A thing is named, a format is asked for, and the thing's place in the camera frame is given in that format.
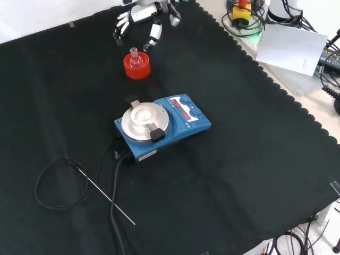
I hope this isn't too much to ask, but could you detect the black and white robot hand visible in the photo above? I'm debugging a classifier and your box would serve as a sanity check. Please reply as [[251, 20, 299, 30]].
[[112, 0, 183, 53]]

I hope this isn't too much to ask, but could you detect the clear glass round-bottom flask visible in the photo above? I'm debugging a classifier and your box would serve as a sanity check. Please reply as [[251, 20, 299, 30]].
[[129, 47, 145, 68]]

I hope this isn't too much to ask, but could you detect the red ribbed flask stand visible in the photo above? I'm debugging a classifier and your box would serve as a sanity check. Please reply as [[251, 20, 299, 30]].
[[123, 52, 151, 80]]

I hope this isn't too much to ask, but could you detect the yellow stop button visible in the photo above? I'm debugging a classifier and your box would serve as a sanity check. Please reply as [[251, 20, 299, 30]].
[[232, 0, 252, 28]]

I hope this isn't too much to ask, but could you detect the blue-base heater with steel plate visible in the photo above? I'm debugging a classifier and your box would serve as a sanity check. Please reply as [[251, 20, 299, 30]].
[[114, 93, 213, 164]]

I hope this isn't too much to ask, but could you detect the pale white board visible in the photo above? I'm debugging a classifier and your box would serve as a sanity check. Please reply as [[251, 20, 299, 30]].
[[255, 22, 329, 78]]

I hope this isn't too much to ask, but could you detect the black bench cloth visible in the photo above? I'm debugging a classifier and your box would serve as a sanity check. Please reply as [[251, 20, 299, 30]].
[[0, 0, 340, 255]]

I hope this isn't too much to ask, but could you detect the thin metal probe rod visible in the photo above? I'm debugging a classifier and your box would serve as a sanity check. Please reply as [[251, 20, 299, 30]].
[[78, 167, 136, 226]]

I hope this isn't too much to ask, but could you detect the black power adapter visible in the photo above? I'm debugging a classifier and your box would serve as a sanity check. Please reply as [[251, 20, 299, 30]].
[[316, 45, 340, 72]]

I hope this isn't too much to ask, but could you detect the thick black power cable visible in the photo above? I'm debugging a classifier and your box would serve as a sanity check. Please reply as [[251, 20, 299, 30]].
[[109, 151, 131, 255]]

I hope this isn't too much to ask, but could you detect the black coiled cable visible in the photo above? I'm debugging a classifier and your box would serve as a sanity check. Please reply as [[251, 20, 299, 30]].
[[321, 84, 340, 101]]

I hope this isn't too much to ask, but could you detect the thin black probe cable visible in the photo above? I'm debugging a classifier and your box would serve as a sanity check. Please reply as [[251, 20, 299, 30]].
[[34, 137, 125, 211]]

